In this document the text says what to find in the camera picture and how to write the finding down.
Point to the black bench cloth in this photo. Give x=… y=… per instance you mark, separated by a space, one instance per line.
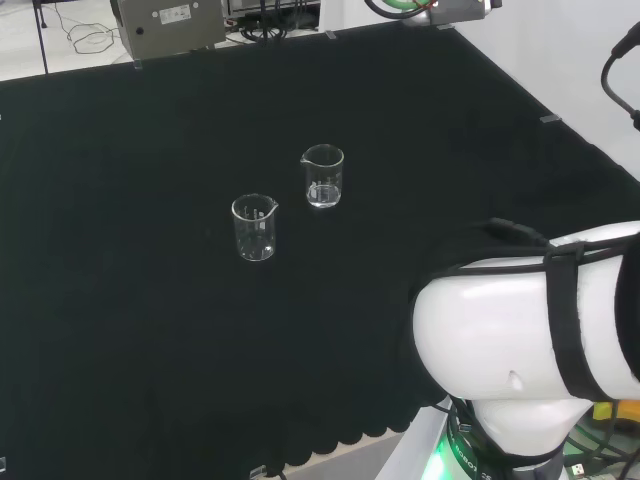
x=150 y=300

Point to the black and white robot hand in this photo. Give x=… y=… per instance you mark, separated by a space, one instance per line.
x=450 y=10

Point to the silver usb plug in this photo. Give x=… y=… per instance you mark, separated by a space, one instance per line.
x=578 y=469

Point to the clear glass beaker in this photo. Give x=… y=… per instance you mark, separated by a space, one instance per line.
x=255 y=255
x=324 y=199

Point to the grey metal box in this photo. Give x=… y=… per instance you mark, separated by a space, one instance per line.
x=170 y=30

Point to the black tripod leg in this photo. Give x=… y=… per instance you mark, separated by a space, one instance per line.
x=42 y=50

